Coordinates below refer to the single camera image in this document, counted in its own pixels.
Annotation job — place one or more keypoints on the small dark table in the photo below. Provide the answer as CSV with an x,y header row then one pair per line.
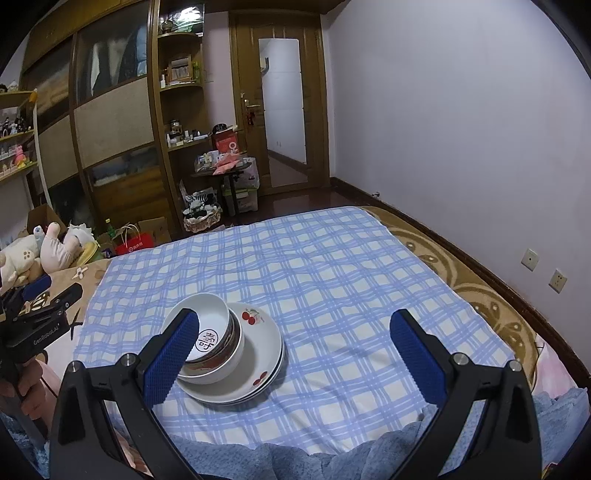
x,y
234,198

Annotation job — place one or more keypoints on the wooden wardrobe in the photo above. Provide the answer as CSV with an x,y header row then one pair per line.
x,y
115,124

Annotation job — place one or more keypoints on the wooden door with mirror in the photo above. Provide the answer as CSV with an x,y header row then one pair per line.
x,y
244,69

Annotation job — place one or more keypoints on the beige plush toy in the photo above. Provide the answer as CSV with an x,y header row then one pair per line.
x,y
18,258

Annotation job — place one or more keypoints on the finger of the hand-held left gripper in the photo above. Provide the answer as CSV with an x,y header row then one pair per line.
x,y
60,302
37,287

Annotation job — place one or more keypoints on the red bowl printed inside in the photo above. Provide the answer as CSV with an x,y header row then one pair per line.
x,y
210,323

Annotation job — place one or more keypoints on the white curved pole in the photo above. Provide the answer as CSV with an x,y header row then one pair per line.
x,y
40,161

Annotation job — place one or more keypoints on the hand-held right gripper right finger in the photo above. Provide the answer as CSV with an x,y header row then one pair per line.
x,y
415,355

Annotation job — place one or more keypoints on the wooden wall cabinet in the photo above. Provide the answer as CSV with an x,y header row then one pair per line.
x,y
277,5

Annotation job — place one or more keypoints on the red bowl plain white inside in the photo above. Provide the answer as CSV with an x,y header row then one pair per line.
x,y
237,334

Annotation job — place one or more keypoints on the clear plastic storage box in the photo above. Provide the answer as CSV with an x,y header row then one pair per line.
x,y
247,201

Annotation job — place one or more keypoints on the pink bed sheet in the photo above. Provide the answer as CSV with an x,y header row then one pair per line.
x,y
554,369

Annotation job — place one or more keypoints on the yellow wall shelf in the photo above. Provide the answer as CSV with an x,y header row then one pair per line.
x,y
18,94

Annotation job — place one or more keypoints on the wicker basket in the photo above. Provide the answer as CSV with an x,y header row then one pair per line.
x,y
203,224

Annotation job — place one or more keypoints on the pink toy figure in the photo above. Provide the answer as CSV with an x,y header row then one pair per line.
x,y
21,156

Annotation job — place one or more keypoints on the white wall socket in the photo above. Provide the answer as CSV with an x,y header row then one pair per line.
x,y
558,280
530,259

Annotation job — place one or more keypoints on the person's left hand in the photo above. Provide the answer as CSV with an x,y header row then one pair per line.
x,y
39,392

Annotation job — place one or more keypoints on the yellow green cushion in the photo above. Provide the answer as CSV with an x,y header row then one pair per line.
x,y
90,254

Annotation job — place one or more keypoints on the cardboard box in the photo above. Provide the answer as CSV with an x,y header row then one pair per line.
x,y
157,228
44,219

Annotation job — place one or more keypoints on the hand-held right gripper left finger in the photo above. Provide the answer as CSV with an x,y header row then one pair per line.
x,y
173,355

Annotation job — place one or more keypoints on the wooden open shelf unit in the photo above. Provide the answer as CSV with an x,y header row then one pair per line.
x,y
184,85

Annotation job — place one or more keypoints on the pink paper packet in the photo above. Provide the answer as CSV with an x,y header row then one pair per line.
x,y
226,164

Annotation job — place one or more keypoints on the green bottle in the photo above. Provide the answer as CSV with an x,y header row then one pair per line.
x,y
109,230

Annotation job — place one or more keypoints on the red gift bag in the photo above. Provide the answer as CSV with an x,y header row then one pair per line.
x,y
226,143

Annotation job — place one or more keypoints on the white pink plush toy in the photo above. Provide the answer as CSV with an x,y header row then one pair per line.
x,y
60,254

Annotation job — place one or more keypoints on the blue checked cloth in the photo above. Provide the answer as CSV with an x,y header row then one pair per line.
x,y
346,300

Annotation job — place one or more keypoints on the white plastic bag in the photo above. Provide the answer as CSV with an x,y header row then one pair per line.
x,y
251,173

